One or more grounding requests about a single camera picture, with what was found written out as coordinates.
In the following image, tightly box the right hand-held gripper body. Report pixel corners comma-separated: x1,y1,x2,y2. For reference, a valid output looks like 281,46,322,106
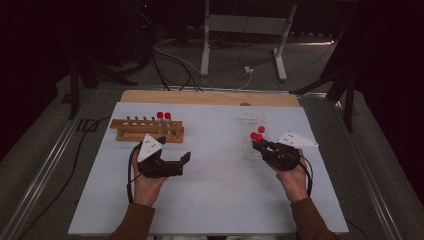
261,131,319,172

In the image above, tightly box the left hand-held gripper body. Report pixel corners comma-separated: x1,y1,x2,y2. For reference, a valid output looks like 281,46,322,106
136,133,185,179

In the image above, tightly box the clear plastic tube rack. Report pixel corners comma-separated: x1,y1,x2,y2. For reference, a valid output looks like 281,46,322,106
240,112,269,161

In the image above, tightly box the wooden test tube rack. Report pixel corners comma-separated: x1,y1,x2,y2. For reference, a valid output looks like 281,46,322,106
109,115,185,144

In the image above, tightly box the person's right hand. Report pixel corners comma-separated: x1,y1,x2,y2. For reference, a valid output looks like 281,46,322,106
271,148,309,204

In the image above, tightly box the person's left hand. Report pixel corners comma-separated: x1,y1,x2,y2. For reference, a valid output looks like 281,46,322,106
131,149,169,208

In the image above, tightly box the white table mat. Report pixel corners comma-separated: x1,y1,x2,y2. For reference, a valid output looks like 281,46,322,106
68,101,349,236

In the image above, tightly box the black stand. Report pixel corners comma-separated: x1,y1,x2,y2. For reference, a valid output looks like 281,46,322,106
68,54,139,120
289,33,357,133

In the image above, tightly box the right hand-held gripper cable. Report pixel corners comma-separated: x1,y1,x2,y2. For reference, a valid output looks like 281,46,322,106
298,154,315,198

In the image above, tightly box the hand-held gripper cable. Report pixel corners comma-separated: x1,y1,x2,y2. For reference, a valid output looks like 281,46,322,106
126,144,142,205
298,154,315,198

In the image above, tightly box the left hand-held gripper cable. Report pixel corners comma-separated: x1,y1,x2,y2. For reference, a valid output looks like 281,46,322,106
126,144,142,205

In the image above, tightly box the white cable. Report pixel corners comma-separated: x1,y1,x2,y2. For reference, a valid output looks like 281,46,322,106
237,71,253,91

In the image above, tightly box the black floor cable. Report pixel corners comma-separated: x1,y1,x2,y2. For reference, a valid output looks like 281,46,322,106
19,116,113,240

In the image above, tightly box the black cable bundle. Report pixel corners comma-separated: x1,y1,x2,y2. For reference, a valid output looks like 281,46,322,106
151,46,205,93

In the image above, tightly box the aluminium rail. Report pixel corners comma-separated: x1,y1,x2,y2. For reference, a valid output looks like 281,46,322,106
0,89,96,240
333,99,405,240

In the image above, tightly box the grey metal stand frame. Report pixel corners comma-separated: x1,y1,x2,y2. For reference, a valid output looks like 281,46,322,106
199,0,298,82

